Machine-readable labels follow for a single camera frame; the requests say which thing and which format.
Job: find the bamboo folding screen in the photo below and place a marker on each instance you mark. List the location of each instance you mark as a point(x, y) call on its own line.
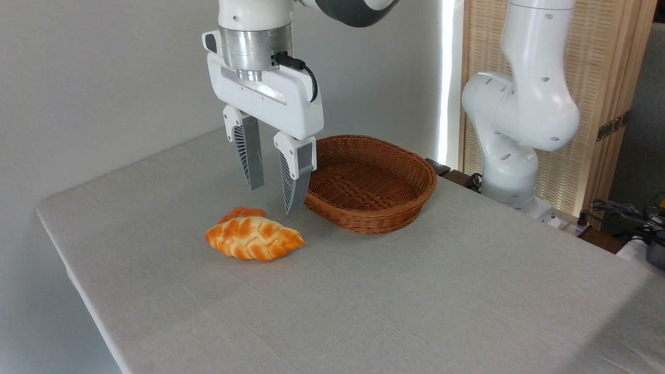
point(602, 52)

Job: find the braided golden bread loaf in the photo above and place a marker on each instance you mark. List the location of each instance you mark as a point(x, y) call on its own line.
point(254, 238)

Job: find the brown wicker basket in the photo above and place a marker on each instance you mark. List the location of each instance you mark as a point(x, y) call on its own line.
point(374, 192)

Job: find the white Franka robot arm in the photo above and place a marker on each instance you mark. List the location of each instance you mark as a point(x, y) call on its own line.
point(522, 104)

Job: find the small orange bread roll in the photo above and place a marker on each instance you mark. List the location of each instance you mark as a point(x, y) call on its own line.
point(242, 212)

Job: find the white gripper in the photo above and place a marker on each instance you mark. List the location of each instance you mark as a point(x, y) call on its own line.
point(291, 106)

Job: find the grey tablecloth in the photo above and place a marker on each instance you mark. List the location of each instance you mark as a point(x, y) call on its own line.
point(363, 301)

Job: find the black screen hinge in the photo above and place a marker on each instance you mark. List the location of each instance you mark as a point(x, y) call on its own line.
point(613, 126)

